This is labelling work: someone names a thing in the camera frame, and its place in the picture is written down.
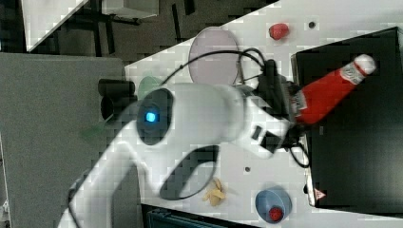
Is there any peeled banana toy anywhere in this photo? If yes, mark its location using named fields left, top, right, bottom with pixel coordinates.
left=202, top=178, right=226, bottom=206

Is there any red plush ketchup bottle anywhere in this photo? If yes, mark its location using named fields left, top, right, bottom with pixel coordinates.
left=295, top=54, right=376, bottom=124

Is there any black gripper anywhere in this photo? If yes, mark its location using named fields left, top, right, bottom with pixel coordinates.
left=258, top=60, right=305, bottom=148

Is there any red strawberry toy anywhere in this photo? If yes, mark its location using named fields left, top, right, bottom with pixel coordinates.
left=269, top=23, right=289, bottom=41

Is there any blue bowl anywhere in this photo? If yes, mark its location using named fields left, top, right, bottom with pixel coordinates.
left=255, top=186, right=292, bottom=224

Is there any black cable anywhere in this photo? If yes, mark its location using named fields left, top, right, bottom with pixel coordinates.
left=160, top=47, right=311, bottom=169

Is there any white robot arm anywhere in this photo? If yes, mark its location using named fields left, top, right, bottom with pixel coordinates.
left=57, top=60, right=301, bottom=228

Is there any green perforated colander basket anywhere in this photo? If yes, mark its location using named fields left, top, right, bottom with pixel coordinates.
left=137, top=76, right=162, bottom=100

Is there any round lavender plate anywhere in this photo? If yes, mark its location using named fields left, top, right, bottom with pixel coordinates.
left=188, top=27, right=239, bottom=85

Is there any small red fruit toy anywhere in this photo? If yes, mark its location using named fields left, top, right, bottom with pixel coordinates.
left=268, top=207, right=283, bottom=222

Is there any silver toaster oven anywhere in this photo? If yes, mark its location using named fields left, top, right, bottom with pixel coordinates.
left=293, top=27, right=403, bottom=218

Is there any black cylinder object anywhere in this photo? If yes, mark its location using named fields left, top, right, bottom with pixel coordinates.
left=98, top=79, right=137, bottom=120

